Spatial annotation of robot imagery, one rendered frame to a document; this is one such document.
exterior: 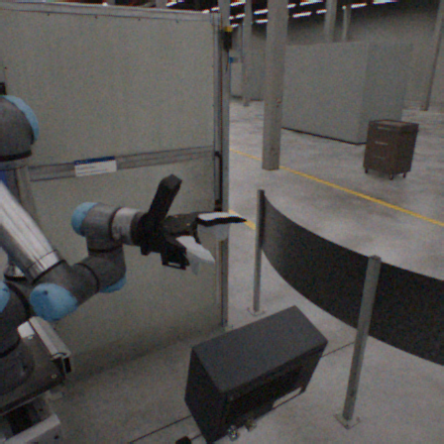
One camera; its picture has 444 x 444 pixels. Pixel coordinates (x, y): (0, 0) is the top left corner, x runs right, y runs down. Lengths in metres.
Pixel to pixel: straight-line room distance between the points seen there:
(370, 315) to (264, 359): 1.23
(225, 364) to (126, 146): 1.50
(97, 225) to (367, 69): 9.08
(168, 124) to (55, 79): 0.59
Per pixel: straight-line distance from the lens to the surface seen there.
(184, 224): 0.72
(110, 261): 0.84
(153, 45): 2.08
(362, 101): 9.65
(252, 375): 0.73
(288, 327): 0.82
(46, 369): 1.11
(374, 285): 1.85
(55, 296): 0.75
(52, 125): 1.95
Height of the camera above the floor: 1.74
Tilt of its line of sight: 23 degrees down
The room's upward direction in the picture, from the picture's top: straight up
